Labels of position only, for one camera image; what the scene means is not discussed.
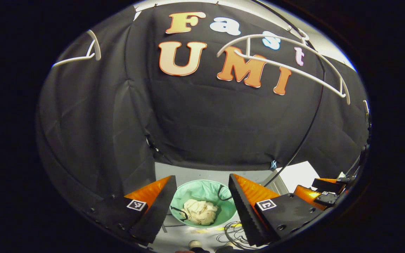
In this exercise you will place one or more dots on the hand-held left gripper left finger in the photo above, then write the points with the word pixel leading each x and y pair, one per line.
pixel 160 207

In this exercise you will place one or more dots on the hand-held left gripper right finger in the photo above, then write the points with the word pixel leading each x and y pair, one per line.
pixel 243 211

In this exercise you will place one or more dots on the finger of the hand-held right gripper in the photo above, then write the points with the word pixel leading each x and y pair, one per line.
pixel 308 196
pixel 323 184

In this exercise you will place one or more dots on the cream shirt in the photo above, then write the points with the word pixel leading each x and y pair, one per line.
pixel 199 211

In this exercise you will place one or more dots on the green laundry hamper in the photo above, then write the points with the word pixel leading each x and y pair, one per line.
pixel 202 189

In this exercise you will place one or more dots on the white plastic hanger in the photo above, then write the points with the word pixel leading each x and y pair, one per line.
pixel 72 59
pixel 248 45

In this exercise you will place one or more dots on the black clothes rack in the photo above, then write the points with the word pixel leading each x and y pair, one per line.
pixel 308 130

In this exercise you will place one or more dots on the white floor sheet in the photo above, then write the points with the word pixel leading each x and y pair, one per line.
pixel 301 175

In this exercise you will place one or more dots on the small blue clip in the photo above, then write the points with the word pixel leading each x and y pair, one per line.
pixel 273 164

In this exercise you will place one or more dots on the black backdrop cloth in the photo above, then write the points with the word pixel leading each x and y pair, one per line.
pixel 206 123

